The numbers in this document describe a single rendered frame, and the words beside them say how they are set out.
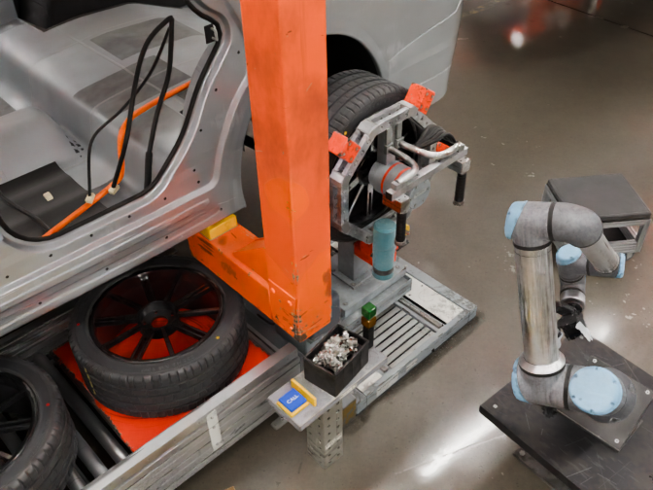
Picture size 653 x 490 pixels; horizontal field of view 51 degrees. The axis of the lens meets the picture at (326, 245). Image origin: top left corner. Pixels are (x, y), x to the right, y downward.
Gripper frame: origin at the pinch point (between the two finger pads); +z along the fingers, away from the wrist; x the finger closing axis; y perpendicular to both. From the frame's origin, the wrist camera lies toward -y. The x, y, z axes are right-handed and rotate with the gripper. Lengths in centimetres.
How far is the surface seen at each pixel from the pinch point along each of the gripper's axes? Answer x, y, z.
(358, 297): 86, -26, -33
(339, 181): 41, -87, -21
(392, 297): 82, -11, -45
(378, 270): 57, -44, -21
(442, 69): 33, -63, -126
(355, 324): 90, -20, -24
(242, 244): 87, -88, -8
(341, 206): 48, -78, -19
